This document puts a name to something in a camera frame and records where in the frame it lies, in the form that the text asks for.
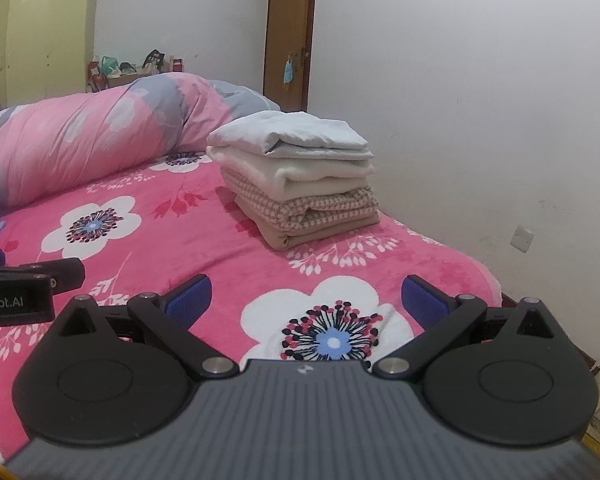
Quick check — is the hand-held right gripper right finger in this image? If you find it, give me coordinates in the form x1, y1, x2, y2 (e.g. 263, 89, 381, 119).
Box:
372, 274, 556, 380

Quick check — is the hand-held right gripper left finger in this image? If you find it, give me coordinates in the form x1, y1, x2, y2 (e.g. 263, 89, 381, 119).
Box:
60, 274, 241, 380

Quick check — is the white shirt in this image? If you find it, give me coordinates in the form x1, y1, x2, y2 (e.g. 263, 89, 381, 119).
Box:
206, 110, 376, 162

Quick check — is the stack of folded clothes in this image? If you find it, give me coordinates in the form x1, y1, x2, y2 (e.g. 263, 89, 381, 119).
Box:
206, 145, 376, 200

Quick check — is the pink floral bed blanket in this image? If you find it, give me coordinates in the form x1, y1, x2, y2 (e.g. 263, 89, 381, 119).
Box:
0, 150, 506, 466

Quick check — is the beige folded cloth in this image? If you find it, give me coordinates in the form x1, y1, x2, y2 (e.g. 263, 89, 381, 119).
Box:
235, 195, 382, 251

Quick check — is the pink checked folded cloth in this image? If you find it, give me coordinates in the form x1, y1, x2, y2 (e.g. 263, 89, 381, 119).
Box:
221, 169, 381, 231

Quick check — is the pink grey floral duvet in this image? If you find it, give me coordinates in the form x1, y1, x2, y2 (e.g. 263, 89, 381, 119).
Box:
0, 72, 282, 213

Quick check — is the cluttered side table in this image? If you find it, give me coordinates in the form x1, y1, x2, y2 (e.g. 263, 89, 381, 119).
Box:
86, 49, 187, 93

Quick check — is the pale yellow wardrobe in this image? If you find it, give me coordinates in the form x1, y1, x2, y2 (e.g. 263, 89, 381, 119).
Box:
0, 0, 101, 108

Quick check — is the brown wooden door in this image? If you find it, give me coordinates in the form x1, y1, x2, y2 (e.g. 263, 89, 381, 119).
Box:
262, 0, 320, 113

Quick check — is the white wall socket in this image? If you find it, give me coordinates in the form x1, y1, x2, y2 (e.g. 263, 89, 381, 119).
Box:
511, 225, 536, 253

